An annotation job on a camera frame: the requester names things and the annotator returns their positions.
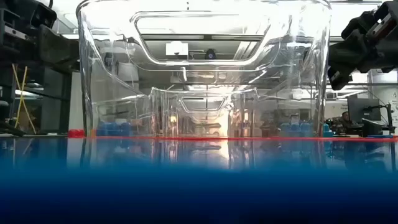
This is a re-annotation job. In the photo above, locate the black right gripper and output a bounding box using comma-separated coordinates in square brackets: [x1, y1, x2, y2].
[328, 0, 398, 91]

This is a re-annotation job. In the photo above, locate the black computer monitor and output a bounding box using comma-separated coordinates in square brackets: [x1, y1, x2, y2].
[347, 98, 382, 123]

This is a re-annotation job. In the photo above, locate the person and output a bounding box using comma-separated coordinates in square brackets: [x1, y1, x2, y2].
[330, 111, 354, 135]

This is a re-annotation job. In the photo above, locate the desk with electronics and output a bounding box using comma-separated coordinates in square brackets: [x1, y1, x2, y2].
[323, 119, 397, 138]

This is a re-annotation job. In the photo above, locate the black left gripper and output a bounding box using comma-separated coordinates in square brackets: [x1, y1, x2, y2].
[0, 0, 80, 74]

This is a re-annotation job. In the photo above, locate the small red block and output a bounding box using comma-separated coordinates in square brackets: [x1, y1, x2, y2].
[67, 129, 85, 139]

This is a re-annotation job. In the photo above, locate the white ceiling box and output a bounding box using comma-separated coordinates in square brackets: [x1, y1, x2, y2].
[165, 42, 189, 56]

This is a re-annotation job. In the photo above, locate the clear plastic bin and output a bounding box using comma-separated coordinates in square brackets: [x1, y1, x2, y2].
[76, 0, 332, 138]
[91, 86, 261, 138]

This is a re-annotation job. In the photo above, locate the yellow hanging cable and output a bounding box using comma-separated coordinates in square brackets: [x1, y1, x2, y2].
[11, 63, 37, 135]

